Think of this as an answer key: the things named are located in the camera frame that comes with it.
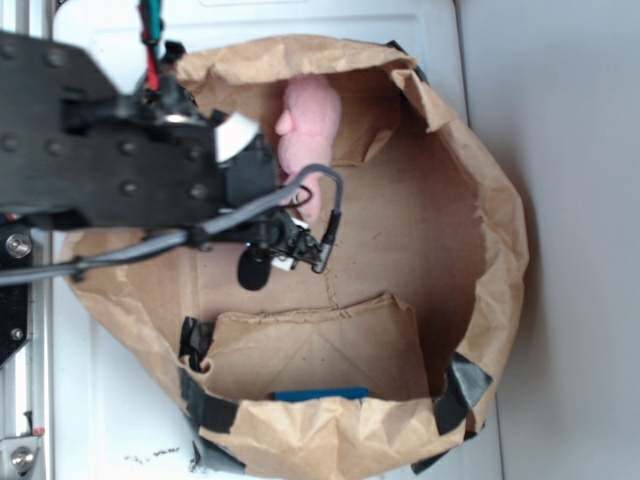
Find black mounting plate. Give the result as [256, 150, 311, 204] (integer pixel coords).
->
[1, 214, 33, 366]

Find blue block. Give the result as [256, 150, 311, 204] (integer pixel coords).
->
[272, 387, 369, 403]

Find red and green wires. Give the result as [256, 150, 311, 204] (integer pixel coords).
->
[137, 0, 166, 91]

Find pink plush bunny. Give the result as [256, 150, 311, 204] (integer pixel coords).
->
[273, 75, 343, 222]

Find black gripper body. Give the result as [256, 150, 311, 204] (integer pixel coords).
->
[211, 110, 330, 273]

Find white plastic tray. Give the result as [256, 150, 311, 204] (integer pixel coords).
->
[49, 0, 506, 480]

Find aluminium frame rail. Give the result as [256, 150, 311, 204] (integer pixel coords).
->
[1, 1, 57, 479]

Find black round microphone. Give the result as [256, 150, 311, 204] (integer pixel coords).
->
[237, 247, 272, 291]

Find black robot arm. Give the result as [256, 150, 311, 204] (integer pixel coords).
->
[1, 32, 337, 285]

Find silver corner bracket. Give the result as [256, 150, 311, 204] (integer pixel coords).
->
[1, 436, 46, 480]

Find brown paper bag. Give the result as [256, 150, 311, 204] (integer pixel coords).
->
[72, 35, 529, 479]

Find grey cable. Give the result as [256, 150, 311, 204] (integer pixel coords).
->
[0, 164, 345, 286]

